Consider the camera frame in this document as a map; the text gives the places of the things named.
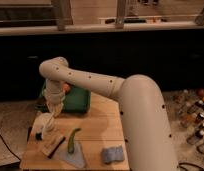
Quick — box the white handled dish brush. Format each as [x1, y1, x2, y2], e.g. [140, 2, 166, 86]
[35, 113, 54, 140]

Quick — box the blue sponge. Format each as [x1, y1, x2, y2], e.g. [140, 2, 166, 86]
[101, 146, 125, 164]

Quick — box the spice bottles rack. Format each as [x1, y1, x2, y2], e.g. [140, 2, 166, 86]
[174, 90, 204, 145]

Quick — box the black cable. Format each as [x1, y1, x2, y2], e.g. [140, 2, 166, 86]
[0, 127, 21, 162]

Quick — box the white paper cup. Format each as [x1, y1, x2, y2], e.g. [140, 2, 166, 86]
[37, 113, 54, 132]

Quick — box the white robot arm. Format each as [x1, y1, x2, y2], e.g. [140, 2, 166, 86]
[39, 57, 179, 171]

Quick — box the green plastic tray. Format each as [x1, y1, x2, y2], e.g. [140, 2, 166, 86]
[35, 85, 91, 113]

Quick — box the grey cloth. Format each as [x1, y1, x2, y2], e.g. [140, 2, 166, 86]
[58, 141, 86, 169]

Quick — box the green chili pepper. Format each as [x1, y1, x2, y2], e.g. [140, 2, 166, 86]
[67, 128, 81, 154]

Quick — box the wooden block eraser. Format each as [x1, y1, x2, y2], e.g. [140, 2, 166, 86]
[40, 134, 66, 158]

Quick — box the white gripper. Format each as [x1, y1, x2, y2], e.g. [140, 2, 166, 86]
[46, 100, 64, 117]

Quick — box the orange fruit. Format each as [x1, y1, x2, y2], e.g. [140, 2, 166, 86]
[63, 83, 71, 94]

